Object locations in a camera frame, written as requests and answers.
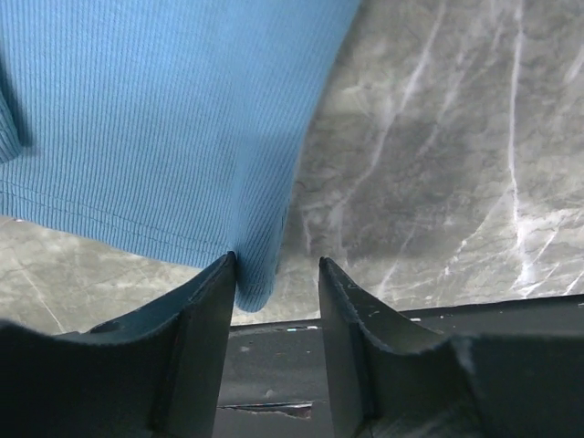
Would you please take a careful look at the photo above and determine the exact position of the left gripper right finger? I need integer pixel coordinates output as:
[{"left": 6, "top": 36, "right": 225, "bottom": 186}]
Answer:
[{"left": 318, "top": 258, "right": 583, "bottom": 437}]

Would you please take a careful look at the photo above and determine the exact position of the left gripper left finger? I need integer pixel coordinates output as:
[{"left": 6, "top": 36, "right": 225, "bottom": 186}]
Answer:
[{"left": 1, "top": 254, "right": 235, "bottom": 437}]

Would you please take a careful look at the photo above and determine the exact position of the light blue tank top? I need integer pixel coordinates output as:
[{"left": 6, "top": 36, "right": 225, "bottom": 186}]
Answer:
[{"left": 1, "top": 1, "right": 359, "bottom": 312}]

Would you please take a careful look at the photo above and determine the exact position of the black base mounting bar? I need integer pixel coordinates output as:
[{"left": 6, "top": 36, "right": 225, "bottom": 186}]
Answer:
[{"left": 213, "top": 295, "right": 583, "bottom": 438}]

